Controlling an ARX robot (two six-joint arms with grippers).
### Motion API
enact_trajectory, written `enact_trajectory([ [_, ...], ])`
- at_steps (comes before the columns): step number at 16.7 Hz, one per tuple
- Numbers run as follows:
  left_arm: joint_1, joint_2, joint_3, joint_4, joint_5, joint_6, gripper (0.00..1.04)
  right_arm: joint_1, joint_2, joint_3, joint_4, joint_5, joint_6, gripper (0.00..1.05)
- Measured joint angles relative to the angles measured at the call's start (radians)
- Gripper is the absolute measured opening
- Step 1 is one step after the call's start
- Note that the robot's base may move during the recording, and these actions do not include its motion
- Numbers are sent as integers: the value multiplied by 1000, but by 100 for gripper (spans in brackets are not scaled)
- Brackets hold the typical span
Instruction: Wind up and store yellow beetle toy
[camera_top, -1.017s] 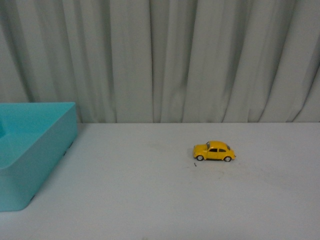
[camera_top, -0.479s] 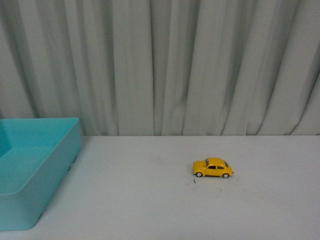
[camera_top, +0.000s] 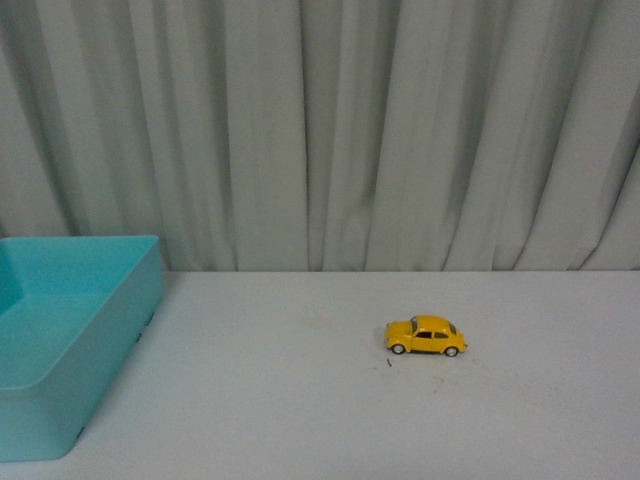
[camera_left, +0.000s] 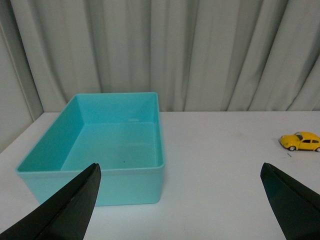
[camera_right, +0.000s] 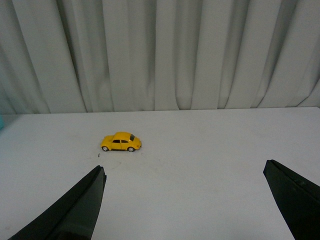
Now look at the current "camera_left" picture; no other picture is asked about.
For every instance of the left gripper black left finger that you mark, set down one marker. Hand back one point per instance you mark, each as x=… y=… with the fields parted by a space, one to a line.
x=65 y=215

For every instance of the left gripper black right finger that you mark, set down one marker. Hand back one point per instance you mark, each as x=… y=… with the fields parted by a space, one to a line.
x=295 y=206

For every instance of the yellow beetle toy car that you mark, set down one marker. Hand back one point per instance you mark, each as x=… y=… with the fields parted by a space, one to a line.
x=301 y=141

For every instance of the turquoise plastic storage box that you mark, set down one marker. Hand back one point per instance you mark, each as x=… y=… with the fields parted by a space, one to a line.
x=119 y=131

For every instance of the grey pleated curtain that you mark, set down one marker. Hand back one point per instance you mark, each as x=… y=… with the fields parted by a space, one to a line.
x=197 y=55

